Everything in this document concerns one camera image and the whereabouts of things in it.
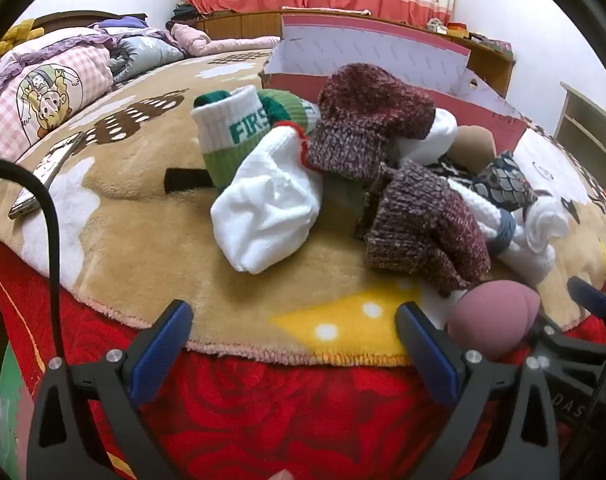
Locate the grey blue quilt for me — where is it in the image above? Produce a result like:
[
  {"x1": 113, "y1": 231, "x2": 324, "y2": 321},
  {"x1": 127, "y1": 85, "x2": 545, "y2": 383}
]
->
[{"x1": 105, "y1": 30, "x2": 186, "y2": 83}]

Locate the green and white sock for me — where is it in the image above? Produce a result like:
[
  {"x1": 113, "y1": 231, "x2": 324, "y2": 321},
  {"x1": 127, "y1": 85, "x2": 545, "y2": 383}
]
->
[
  {"x1": 192, "y1": 86, "x2": 274, "y2": 193},
  {"x1": 258, "y1": 89, "x2": 324, "y2": 136}
]

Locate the red bedsheet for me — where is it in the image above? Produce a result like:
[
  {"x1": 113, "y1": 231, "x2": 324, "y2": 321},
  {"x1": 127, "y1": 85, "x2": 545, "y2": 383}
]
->
[{"x1": 0, "y1": 240, "x2": 606, "y2": 480}]

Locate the pink rolled blanket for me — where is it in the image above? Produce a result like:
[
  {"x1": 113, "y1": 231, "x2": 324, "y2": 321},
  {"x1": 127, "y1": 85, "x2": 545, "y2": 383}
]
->
[{"x1": 170, "y1": 24, "x2": 284, "y2": 58}]

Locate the light wooden shelf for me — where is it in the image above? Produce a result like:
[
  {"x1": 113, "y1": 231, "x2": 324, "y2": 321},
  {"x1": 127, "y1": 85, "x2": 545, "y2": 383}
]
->
[{"x1": 553, "y1": 81, "x2": 606, "y2": 166}]

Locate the brown printed blanket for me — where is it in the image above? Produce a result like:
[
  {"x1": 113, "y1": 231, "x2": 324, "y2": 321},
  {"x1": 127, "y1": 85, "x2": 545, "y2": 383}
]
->
[{"x1": 0, "y1": 40, "x2": 606, "y2": 368}]

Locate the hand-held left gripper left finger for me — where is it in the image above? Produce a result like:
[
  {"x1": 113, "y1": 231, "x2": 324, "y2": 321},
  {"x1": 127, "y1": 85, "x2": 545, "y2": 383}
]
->
[{"x1": 27, "y1": 299, "x2": 194, "y2": 480}]

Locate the black cable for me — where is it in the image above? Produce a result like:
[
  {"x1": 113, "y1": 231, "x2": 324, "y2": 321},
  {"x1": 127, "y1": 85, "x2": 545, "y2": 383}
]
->
[{"x1": 0, "y1": 157, "x2": 64, "y2": 366}]

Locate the yellow cloth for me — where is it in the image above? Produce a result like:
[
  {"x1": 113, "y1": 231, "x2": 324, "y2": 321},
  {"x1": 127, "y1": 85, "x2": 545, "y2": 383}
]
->
[{"x1": 0, "y1": 19, "x2": 36, "y2": 73}]

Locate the red cardboard box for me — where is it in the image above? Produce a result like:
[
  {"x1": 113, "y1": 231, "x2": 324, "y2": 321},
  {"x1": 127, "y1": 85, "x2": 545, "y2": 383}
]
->
[{"x1": 260, "y1": 14, "x2": 529, "y2": 161}]

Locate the pink sock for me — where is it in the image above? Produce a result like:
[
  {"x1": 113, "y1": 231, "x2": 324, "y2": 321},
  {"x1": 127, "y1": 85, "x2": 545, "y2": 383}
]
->
[{"x1": 448, "y1": 282, "x2": 541, "y2": 361}]

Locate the beige cylinder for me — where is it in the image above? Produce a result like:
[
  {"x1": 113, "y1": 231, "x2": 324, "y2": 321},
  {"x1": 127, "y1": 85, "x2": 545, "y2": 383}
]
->
[{"x1": 450, "y1": 126, "x2": 496, "y2": 173}]

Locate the white ribbed sock blue band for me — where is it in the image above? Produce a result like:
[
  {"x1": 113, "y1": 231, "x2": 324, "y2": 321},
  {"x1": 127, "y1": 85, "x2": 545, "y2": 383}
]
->
[{"x1": 458, "y1": 180, "x2": 556, "y2": 286}]

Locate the purple cloth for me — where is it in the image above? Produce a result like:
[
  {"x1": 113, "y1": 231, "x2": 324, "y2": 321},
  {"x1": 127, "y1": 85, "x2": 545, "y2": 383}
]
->
[{"x1": 88, "y1": 16, "x2": 148, "y2": 33}]

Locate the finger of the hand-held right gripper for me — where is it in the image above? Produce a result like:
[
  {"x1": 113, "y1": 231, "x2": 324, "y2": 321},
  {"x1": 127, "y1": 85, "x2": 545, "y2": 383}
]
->
[
  {"x1": 526, "y1": 322, "x2": 606, "y2": 373},
  {"x1": 567, "y1": 276, "x2": 606, "y2": 321}
]

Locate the white sock with red trim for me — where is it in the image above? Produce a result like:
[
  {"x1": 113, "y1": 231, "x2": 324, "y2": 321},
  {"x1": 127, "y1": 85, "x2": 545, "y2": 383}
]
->
[
  {"x1": 210, "y1": 122, "x2": 324, "y2": 275},
  {"x1": 383, "y1": 107, "x2": 459, "y2": 166}
]

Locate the dark patterned sock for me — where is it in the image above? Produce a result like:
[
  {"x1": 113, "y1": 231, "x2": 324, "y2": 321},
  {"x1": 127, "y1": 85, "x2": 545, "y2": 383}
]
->
[{"x1": 470, "y1": 151, "x2": 539, "y2": 211}]

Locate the maroon knitted sock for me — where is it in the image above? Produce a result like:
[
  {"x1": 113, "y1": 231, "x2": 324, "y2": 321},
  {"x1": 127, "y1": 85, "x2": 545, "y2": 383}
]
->
[
  {"x1": 305, "y1": 63, "x2": 436, "y2": 181},
  {"x1": 355, "y1": 160, "x2": 491, "y2": 296}
]

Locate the wooden cabinet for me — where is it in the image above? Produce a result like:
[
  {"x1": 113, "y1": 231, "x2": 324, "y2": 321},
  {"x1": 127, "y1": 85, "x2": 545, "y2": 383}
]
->
[{"x1": 193, "y1": 7, "x2": 516, "y2": 98}]

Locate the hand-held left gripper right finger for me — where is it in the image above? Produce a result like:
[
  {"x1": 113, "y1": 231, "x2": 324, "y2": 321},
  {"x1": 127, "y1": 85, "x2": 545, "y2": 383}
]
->
[{"x1": 394, "y1": 301, "x2": 579, "y2": 480}]

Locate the dark wooden headboard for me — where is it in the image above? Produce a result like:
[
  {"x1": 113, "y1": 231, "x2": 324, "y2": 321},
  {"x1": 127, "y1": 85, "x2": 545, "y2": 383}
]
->
[{"x1": 33, "y1": 10, "x2": 148, "y2": 31}]

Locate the smartphone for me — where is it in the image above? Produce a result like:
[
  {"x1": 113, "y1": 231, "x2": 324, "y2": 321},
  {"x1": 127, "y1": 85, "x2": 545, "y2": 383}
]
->
[{"x1": 8, "y1": 132, "x2": 86, "y2": 221}]

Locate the pink checkered quilt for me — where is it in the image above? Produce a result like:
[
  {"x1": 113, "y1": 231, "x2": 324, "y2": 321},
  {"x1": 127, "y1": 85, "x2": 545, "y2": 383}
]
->
[{"x1": 0, "y1": 25, "x2": 118, "y2": 161}]

